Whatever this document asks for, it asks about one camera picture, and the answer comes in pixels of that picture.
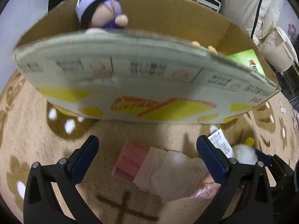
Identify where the pink tissue pack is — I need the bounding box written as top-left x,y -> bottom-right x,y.
112,141 -> 221,203

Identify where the green tissue pack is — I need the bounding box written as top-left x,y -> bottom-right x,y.
227,49 -> 265,76

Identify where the purple haired doll plush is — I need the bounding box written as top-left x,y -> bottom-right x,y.
75,0 -> 129,30

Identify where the cardboard box with yellow print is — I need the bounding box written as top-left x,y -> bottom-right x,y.
12,0 -> 280,124

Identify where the yellow plush toy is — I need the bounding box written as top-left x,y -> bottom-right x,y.
191,41 -> 217,54

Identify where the white rolling cart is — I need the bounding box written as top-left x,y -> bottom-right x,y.
197,0 -> 223,13

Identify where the black and white plush keychain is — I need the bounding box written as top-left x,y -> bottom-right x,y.
232,138 -> 258,165

